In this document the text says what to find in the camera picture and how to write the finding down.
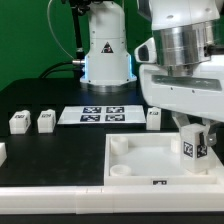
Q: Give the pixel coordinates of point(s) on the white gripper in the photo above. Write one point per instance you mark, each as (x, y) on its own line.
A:
(201, 94)

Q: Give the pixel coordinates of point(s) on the white square tabletop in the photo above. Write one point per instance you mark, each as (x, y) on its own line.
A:
(148, 159)

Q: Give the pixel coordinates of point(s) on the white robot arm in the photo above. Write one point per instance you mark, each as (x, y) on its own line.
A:
(182, 64)

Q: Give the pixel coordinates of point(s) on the white sheet with markers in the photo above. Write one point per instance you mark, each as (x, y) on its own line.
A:
(123, 114)

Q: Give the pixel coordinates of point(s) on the white left fence stub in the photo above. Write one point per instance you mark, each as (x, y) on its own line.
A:
(3, 154)

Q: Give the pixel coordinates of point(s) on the white front fence wall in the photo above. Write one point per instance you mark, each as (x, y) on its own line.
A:
(111, 199)

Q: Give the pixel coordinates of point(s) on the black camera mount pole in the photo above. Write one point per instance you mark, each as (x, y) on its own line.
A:
(78, 8)

